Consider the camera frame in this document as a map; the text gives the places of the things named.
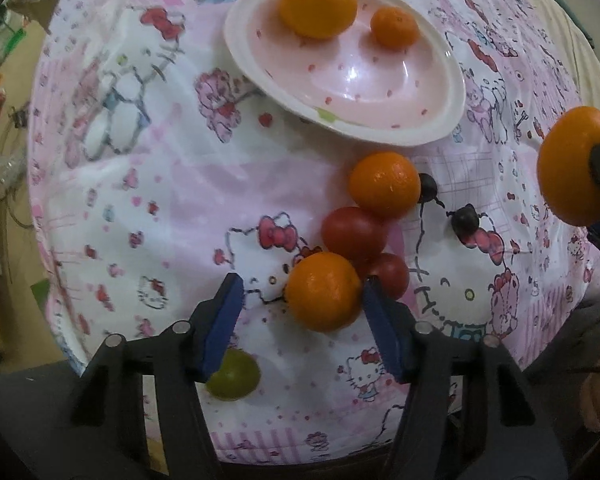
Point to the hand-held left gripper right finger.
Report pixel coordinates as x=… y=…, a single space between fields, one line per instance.
x=385 y=330

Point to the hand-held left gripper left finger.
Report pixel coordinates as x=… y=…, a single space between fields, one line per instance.
x=225 y=320

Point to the green grape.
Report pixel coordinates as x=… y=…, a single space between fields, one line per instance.
x=237 y=377

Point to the glossy orange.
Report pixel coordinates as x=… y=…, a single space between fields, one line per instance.
x=385 y=185

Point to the pink plate with white rim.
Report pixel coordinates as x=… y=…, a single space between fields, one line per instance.
x=360 y=85

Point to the small red tomato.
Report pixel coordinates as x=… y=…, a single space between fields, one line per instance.
x=390 y=275

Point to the large red tomato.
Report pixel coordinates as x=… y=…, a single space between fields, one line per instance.
x=354 y=234

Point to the cream duvet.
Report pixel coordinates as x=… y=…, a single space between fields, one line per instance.
x=597 y=45

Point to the dark grape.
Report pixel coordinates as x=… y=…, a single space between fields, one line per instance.
x=465 y=221
x=427 y=187

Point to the pink cartoon cat printed blanket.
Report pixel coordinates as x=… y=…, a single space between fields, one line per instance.
x=180 y=185

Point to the small orange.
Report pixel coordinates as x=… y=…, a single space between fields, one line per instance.
x=394 y=27

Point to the large orange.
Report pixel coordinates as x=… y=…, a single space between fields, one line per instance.
x=318 y=5

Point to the small green object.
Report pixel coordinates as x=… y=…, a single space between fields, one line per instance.
x=15 y=40

